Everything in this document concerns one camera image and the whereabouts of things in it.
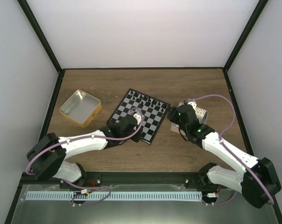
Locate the black white chess board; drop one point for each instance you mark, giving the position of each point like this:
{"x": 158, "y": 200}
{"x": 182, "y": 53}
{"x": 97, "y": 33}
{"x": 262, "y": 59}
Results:
{"x": 151, "y": 122}

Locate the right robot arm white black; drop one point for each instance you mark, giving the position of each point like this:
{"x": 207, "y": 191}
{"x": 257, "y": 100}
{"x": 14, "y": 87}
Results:
{"x": 256, "y": 179}

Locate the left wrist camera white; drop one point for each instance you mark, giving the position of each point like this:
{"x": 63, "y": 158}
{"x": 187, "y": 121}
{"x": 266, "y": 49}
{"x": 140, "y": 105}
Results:
{"x": 138, "y": 118}

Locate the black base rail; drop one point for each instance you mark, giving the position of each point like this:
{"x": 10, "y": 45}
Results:
{"x": 189, "y": 180}

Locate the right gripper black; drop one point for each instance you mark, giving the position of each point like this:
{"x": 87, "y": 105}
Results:
{"x": 172, "y": 115}

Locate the pink metal tin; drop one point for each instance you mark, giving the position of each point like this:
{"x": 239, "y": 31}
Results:
{"x": 201, "y": 114}

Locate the metal front plate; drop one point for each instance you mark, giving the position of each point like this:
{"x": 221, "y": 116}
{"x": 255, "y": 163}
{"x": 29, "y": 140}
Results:
{"x": 230, "y": 209}

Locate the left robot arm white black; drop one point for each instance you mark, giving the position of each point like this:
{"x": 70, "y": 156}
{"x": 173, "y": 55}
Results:
{"x": 48, "y": 158}

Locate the light blue slotted cable duct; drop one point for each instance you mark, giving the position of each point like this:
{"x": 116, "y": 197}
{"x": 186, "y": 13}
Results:
{"x": 115, "y": 196}

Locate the yellow metal tin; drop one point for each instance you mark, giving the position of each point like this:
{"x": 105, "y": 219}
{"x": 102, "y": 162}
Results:
{"x": 81, "y": 108}

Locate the black chess pieces row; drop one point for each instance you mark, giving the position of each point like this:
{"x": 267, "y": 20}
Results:
{"x": 144, "y": 102}

